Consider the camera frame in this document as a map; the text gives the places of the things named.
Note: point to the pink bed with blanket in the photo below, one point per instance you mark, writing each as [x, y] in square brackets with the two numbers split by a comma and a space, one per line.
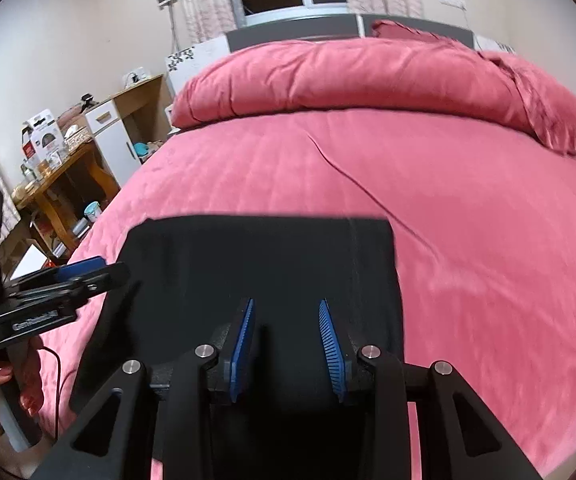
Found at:
[484, 222]

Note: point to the pink rolled duvet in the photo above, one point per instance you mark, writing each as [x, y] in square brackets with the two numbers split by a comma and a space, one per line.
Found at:
[286, 77]

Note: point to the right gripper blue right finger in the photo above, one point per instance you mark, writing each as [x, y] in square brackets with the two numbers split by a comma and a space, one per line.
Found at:
[337, 337]

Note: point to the white grey nightstand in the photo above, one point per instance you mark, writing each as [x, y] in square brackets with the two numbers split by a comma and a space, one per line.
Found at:
[186, 63]

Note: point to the person left hand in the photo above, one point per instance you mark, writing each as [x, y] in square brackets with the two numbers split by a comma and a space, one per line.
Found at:
[27, 372]

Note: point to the wooden side table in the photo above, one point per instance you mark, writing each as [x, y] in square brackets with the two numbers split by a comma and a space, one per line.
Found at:
[58, 202]

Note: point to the black embroidered pants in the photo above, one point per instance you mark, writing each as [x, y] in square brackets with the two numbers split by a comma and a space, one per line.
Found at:
[253, 288]

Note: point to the pink ruffled pillow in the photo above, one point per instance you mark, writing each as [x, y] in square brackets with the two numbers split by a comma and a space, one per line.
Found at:
[543, 100]

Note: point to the white wooden cabinet desk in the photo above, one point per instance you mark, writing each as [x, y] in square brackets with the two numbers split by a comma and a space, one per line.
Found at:
[134, 115]

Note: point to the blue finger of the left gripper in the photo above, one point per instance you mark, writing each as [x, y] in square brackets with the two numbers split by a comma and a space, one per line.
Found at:
[76, 293]
[79, 269]

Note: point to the teal lidded container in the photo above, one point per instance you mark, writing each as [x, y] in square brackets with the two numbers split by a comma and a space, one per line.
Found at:
[93, 212]

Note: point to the left patterned window curtain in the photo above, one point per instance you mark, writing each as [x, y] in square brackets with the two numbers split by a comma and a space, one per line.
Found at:
[200, 0]

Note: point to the white red product box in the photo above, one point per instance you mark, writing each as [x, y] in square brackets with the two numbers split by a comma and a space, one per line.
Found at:
[41, 137]

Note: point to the white wall socket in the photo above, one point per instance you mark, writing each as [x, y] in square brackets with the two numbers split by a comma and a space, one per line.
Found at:
[457, 4]

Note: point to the grey bed headboard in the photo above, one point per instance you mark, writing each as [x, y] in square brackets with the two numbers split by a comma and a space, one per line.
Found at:
[336, 26]

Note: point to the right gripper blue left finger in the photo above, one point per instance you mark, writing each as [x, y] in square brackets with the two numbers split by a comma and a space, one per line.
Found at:
[233, 363]

